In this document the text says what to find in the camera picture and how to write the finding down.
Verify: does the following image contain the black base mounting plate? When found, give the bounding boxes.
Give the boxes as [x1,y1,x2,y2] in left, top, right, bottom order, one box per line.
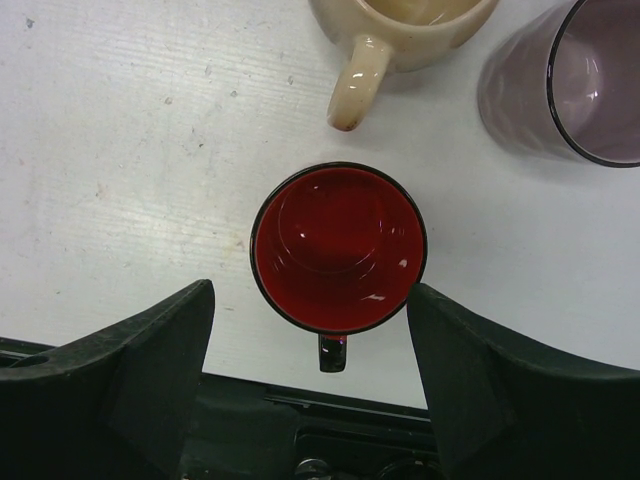
[171,374,444,479]

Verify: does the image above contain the red mug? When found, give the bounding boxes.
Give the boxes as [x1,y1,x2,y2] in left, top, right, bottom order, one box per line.
[250,161,428,373]

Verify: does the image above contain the cream mug with blue drips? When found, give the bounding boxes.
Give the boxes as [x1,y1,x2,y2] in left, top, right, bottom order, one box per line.
[309,0,498,132]

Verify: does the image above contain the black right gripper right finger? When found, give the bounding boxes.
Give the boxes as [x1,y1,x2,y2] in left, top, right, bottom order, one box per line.
[407,284,639,479]

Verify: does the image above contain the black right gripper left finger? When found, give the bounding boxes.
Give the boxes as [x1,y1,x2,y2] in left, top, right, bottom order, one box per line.
[1,279,215,479]

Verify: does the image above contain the lavender mug with black handle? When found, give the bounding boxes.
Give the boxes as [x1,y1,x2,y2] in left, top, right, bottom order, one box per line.
[477,1,639,168]

